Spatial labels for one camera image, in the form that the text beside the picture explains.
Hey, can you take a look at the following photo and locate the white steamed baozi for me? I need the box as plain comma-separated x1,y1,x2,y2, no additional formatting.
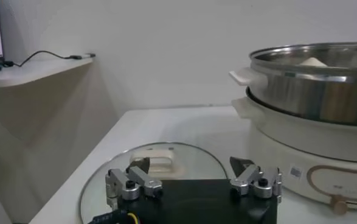
299,57,328,68

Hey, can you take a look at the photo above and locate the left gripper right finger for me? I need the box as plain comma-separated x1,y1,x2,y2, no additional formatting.
229,156,284,200

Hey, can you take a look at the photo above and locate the white electric cooker base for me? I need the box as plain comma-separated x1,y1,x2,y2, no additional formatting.
230,87,357,215

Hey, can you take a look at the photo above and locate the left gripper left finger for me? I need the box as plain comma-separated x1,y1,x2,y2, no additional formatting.
105,156,164,201

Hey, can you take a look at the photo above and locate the white side table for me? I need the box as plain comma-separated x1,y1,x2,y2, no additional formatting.
0,55,94,90

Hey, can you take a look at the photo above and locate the black cable with adapter plug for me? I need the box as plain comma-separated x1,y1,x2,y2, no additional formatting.
2,49,97,68

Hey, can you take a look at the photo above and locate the glass lid with white handle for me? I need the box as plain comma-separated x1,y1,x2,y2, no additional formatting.
78,141,228,224

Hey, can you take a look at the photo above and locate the stainless steel steamer basket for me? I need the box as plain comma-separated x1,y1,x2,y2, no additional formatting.
229,41,357,127

